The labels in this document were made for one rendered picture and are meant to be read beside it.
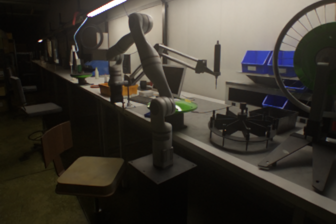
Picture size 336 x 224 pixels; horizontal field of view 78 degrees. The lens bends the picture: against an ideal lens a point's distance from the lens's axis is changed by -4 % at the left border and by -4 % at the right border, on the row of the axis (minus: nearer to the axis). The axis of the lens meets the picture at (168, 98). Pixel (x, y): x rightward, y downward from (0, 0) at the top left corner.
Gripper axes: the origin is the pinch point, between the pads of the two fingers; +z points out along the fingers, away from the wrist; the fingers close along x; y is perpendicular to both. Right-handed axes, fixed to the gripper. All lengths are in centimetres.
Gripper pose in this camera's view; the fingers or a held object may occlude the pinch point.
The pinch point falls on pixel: (119, 112)
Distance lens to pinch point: 137.1
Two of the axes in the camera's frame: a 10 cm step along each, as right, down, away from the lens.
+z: 0.0, 9.8, 2.1
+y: -6.4, -1.6, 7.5
